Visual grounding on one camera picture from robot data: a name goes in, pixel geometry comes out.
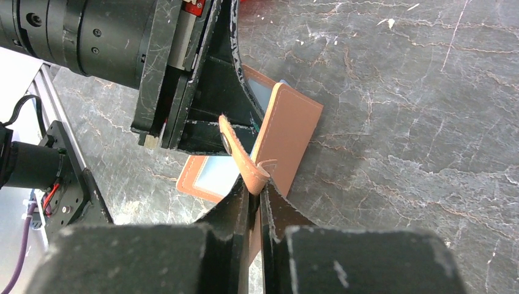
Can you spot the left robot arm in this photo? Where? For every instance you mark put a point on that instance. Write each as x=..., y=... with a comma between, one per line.
x=103, y=39

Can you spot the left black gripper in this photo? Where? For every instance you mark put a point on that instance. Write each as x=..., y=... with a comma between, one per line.
x=192, y=73

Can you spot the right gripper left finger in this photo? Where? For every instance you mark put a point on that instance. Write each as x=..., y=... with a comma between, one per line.
x=136, y=259

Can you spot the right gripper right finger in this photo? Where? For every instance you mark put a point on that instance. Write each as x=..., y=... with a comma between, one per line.
x=301, y=257

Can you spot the tan leather card holder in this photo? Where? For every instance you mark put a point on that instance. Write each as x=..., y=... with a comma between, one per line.
x=235, y=181

